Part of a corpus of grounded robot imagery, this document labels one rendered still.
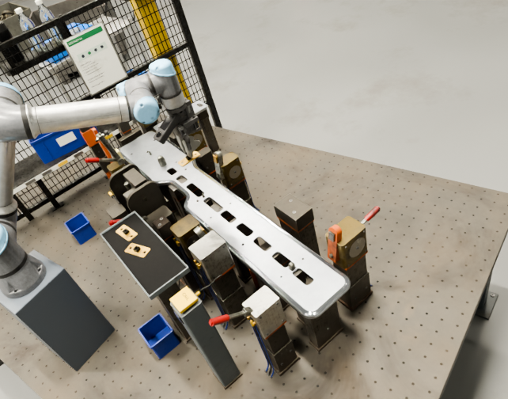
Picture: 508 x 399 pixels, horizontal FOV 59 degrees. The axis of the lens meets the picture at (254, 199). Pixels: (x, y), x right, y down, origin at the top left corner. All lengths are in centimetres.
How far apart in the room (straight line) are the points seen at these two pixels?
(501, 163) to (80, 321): 266
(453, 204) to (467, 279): 38
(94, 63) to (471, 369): 234
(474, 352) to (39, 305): 187
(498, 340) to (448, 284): 78
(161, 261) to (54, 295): 45
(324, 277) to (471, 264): 63
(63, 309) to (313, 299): 88
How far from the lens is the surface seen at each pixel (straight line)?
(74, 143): 239
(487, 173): 323
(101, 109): 136
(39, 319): 170
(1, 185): 161
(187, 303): 125
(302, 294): 137
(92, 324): 184
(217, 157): 180
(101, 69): 254
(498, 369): 241
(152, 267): 138
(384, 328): 164
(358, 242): 144
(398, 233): 189
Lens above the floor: 212
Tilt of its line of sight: 42 degrees down
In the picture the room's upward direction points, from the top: 18 degrees counter-clockwise
